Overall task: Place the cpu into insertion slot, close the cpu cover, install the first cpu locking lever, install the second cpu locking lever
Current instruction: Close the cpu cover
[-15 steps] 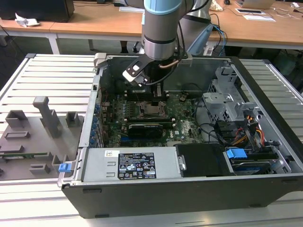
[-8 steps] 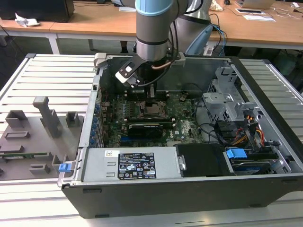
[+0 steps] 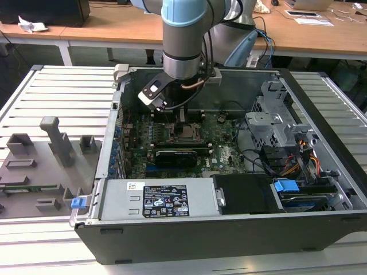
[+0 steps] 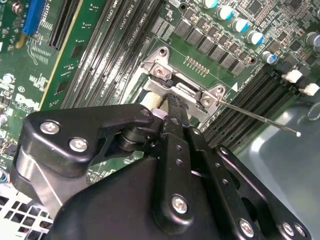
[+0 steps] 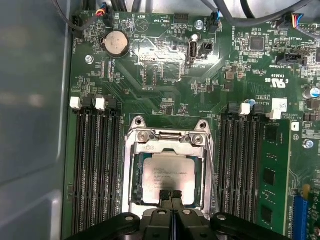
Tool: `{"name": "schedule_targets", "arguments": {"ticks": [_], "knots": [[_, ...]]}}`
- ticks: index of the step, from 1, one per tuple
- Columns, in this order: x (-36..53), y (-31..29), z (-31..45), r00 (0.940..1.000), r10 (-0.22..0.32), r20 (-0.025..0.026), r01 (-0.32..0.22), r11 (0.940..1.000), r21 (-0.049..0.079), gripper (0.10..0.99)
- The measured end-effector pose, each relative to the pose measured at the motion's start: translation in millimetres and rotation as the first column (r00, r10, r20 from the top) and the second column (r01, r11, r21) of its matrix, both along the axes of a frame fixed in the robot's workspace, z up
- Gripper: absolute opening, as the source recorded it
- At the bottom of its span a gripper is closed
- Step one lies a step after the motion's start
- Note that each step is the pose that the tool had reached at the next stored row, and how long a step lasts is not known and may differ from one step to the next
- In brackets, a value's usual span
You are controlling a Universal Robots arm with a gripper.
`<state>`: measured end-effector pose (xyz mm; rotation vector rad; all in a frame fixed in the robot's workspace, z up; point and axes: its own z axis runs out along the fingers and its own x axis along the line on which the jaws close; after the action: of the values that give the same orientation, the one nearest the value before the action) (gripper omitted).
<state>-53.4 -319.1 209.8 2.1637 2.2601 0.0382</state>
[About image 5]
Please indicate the blue expansion slot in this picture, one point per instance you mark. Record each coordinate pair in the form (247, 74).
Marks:
(301, 217)

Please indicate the round coin battery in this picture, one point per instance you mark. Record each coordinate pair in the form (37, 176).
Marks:
(116, 43)

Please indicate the round silver capacitor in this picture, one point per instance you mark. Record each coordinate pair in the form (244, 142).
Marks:
(312, 92)

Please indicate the silver CPU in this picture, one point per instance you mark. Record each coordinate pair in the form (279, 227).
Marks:
(170, 172)

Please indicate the black PC case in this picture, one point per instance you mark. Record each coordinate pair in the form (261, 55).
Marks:
(30, 125)

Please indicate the metal locking lever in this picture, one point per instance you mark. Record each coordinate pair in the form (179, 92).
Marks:
(212, 170)

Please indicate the metal CPU socket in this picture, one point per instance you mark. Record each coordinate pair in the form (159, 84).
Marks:
(130, 175)

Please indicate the metal USB port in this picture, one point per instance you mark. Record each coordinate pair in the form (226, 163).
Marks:
(193, 51)

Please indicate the silver board screw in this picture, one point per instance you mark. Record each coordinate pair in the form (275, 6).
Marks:
(308, 144)
(89, 59)
(199, 24)

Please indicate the metal socket cover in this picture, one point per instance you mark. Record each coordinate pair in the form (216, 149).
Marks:
(147, 148)

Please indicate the green motherboard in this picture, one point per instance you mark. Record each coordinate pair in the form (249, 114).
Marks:
(175, 87)

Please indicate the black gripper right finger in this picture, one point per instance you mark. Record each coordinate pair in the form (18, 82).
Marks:
(192, 225)

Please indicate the green RAM stick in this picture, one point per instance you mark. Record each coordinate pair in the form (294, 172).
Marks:
(275, 162)

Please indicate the square black chip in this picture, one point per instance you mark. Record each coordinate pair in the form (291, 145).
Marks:
(257, 43)

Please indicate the white label sticker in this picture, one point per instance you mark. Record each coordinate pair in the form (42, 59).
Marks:
(279, 104)

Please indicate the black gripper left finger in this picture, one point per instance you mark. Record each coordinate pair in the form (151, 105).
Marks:
(155, 225)

